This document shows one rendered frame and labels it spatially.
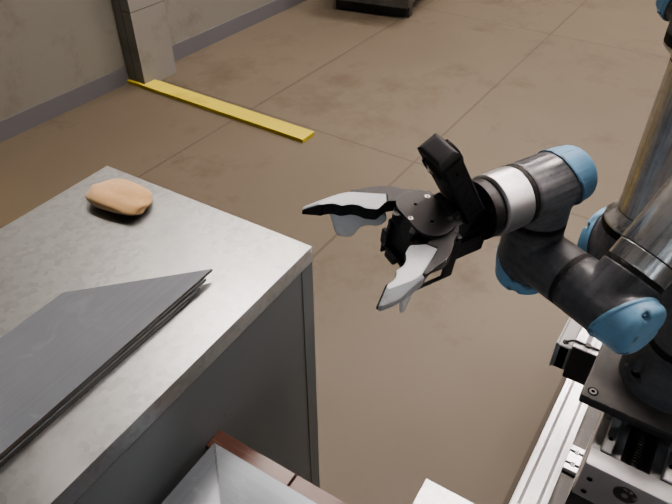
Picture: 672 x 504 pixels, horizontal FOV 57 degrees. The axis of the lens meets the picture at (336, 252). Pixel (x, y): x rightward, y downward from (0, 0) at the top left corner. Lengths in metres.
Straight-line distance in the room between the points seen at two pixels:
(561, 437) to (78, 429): 1.45
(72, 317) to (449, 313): 1.78
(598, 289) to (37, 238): 1.10
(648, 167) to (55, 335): 0.97
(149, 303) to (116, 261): 0.18
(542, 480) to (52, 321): 1.39
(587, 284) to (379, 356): 1.74
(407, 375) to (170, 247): 1.32
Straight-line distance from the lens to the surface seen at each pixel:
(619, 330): 0.75
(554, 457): 2.01
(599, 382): 1.12
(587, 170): 0.79
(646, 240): 0.76
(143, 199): 1.41
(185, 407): 1.12
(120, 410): 1.04
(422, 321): 2.59
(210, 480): 1.15
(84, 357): 1.10
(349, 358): 2.43
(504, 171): 0.73
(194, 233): 1.33
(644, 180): 0.99
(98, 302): 1.19
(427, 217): 0.65
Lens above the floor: 1.85
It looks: 40 degrees down
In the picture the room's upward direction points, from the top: straight up
